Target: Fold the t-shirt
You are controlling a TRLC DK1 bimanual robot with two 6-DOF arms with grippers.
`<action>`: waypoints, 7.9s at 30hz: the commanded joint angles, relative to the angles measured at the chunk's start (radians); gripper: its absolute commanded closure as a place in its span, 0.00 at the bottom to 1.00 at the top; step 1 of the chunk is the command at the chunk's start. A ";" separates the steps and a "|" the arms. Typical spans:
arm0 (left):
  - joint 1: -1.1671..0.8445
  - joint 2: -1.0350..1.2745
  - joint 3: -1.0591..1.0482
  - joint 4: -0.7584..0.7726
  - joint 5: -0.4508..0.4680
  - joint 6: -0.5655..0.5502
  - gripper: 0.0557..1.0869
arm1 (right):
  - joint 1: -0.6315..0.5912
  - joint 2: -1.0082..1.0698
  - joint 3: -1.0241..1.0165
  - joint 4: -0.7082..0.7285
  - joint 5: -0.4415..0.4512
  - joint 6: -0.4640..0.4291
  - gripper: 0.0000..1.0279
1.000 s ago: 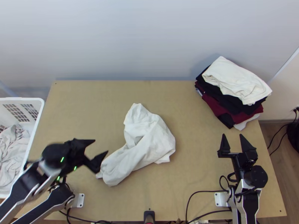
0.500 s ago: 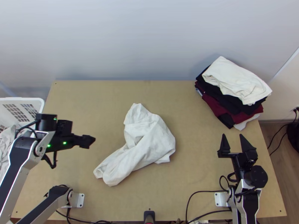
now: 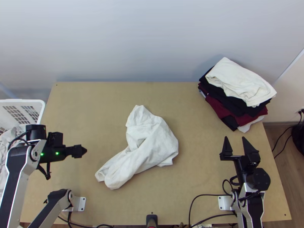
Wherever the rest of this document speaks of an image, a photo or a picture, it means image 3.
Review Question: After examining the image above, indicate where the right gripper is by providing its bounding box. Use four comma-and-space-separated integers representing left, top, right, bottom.
219, 136, 260, 178

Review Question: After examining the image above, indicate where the white t-shirt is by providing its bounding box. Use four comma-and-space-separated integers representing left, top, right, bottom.
95, 104, 179, 190

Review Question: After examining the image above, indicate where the pile of folded clothes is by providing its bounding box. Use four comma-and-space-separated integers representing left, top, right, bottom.
197, 57, 278, 133

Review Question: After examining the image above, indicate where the white laundry basket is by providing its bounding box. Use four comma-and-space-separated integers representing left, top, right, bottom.
0, 99, 46, 152

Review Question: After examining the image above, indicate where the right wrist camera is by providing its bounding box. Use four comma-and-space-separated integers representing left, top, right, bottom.
247, 154, 261, 169

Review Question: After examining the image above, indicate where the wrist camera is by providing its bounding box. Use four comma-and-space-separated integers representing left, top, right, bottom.
247, 154, 261, 169
48, 131, 64, 148

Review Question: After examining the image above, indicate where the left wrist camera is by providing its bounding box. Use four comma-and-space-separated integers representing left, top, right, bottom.
48, 131, 64, 148

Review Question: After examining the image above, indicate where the black cable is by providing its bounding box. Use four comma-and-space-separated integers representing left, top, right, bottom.
188, 194, 223, 228
35, 162, 52, 181
271, 124, 296, 152
58, 211, 74, 228

